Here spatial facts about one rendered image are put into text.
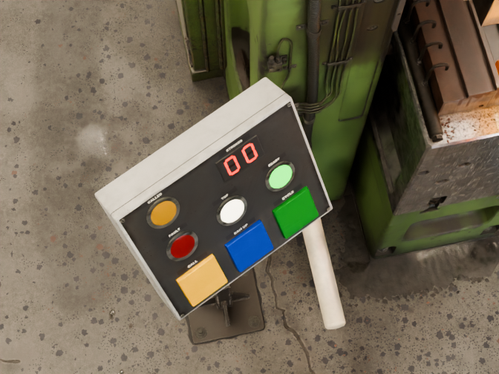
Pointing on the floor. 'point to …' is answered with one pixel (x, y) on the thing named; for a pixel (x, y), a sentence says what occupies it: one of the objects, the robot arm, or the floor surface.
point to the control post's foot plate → (229, 313)
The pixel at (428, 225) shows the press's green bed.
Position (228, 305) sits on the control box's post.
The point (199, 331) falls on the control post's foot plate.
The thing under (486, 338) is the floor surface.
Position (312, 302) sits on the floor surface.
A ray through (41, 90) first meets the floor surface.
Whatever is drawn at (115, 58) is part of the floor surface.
